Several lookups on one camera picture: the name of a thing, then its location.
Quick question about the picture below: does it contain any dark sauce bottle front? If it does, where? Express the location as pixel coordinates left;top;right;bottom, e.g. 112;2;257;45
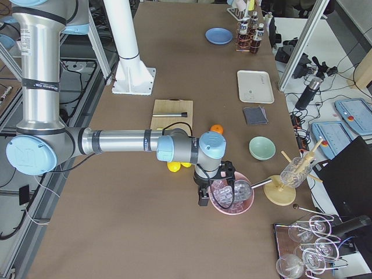
250;23;264;53

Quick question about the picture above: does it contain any pink bowl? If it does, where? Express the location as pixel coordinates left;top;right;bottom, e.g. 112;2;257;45
209;171;255;215

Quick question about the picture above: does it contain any blue teach pendant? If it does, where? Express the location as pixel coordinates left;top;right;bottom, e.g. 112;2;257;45
334;98;371;135
311;121;354;159

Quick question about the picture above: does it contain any white wire rack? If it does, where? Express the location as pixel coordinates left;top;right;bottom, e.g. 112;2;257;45
227;7;250;22

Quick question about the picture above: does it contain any blue teach pendant upper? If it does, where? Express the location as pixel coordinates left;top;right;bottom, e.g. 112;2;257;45
334;98;371;135

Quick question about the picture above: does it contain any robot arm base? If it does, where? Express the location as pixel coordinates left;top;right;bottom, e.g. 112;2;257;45
1;16;21;50

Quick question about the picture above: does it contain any wine glass rack tray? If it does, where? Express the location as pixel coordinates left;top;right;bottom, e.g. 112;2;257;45
273;222;306;279

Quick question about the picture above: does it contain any black monitor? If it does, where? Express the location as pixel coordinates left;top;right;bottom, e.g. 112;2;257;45
314;136;371;217

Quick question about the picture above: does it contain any dark grey cloth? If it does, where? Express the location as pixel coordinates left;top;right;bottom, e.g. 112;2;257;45
243;106;269;125

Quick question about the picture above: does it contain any copper wire bottle rack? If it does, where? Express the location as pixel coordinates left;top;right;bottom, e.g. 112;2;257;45
236;28;263;53

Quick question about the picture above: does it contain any white tray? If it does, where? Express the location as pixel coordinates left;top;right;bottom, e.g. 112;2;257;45
237;70;274;104

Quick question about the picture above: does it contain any dark sauce bottle middle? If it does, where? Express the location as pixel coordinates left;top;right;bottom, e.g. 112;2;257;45
237;19;250;51

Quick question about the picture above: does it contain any blue teach pendant lower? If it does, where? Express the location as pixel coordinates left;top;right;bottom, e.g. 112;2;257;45
311;121;354;159

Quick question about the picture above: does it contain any wine glass front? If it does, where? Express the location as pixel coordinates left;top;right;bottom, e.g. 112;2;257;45
276;254;304;278

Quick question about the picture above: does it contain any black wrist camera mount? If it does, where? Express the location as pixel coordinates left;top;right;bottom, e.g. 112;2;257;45
214;160;235;181

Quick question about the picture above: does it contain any white pedestal column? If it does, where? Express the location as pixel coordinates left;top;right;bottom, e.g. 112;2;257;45
104;0;156;96

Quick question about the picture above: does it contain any metal rod black tip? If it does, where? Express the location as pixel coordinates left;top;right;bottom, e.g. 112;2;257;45
152;112;188;117

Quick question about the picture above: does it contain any clear textured glass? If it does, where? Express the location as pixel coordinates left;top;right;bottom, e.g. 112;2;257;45
280;157;312;188

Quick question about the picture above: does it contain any wooden cup stand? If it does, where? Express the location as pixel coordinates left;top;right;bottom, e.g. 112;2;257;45
263;138;323;206

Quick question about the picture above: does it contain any orange fruit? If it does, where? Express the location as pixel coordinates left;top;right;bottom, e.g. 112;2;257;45
210;124;224;134

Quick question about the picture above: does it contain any metal ice scoop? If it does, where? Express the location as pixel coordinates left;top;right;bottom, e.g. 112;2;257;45
234;178;272;202

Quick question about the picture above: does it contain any wooden cutting board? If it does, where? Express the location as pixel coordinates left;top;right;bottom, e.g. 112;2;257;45
150;99;194;130

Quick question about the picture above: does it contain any dark sauce bottle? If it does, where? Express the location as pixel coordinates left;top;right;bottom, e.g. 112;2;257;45
250;11;258;30
250;23;264;53
237;19;250;51

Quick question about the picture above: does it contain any green bowl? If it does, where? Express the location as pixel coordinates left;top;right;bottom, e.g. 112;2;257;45
249;136;276;160

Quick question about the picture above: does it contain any yellow lemon far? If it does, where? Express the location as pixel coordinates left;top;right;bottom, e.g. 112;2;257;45
181;163;192;168

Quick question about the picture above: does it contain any yellow lemon near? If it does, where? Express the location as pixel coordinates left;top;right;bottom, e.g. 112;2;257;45
167;162;181;173

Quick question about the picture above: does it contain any black thermos bottle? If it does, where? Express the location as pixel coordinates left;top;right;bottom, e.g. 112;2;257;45
295;77;323;110

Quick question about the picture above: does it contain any blue plate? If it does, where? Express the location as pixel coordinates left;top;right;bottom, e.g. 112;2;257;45
205;27;233;45

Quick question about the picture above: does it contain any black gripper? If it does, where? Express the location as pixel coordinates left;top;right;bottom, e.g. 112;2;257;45
194;165;211;206

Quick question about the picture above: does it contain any dark sauce bottle back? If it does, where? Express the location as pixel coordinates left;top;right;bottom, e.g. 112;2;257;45
250;11;258;30

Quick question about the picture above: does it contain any yellow lemon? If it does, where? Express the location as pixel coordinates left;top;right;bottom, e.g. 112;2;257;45
167;162;181;173
181;163;192;168

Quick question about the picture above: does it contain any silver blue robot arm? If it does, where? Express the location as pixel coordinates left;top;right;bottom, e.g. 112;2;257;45
6;1;227;206

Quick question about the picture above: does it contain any aluminium frame post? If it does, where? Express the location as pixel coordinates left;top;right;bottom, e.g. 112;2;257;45
278;0;329;92

